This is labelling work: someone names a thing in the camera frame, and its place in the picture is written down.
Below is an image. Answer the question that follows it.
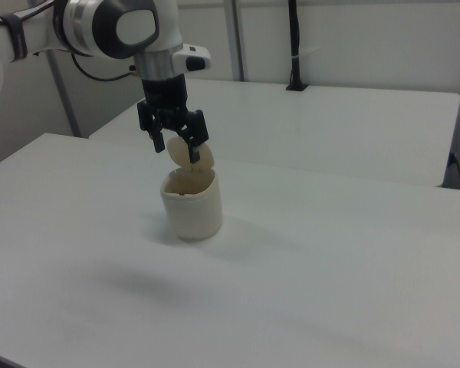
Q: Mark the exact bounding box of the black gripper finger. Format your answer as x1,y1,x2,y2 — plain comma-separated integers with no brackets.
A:
136,98,166,155
175,109,210,163

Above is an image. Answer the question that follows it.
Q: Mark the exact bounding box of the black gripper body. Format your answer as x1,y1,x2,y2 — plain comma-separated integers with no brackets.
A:
140,74,189,114

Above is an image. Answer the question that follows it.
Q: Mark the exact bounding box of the cream trash bin lid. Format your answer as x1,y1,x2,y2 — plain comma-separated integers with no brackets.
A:
166,136,216,173

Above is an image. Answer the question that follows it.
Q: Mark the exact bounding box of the cream round trash bin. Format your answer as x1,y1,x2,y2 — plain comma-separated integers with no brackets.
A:
159,167,224,242

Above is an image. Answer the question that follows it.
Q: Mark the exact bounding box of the white side table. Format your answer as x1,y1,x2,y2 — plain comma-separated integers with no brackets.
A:
88,78,460,189

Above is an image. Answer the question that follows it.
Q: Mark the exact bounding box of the black clamped pole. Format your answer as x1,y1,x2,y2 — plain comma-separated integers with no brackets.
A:
285,0,310,92

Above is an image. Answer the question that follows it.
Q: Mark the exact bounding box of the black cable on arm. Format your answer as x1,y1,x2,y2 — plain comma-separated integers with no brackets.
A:
70,52,140,83

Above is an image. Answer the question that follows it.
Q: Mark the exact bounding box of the aluminium frame post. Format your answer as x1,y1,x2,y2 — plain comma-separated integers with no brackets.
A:
223,0,251,83
45,49,82,139

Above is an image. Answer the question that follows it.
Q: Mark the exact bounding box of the black cable at table edge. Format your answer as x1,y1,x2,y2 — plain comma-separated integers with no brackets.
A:
448,152,460,190

